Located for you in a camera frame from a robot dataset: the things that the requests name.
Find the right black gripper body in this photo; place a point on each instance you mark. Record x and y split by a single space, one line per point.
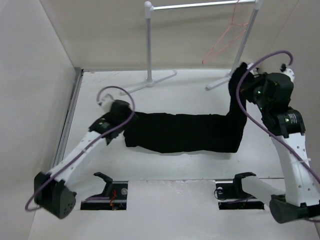
253 92

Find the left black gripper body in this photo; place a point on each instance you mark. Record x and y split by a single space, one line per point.
123 121

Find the pink wire hanger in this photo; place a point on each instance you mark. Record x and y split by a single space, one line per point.
233 32

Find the black trousers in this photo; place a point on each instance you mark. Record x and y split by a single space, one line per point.
176 133

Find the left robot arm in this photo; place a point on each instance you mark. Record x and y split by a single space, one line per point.
52 191

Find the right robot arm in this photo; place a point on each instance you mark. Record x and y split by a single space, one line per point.
300 200

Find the white metal clothes rack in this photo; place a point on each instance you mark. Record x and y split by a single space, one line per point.
179 35

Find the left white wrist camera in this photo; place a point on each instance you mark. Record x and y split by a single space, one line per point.
106 102

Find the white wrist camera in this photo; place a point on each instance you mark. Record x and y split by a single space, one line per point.
106 102
284 69

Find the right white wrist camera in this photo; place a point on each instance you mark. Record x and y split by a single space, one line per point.
284 69

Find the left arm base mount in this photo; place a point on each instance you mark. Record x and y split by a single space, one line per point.
112 198

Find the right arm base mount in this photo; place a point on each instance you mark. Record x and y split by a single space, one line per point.
229 198

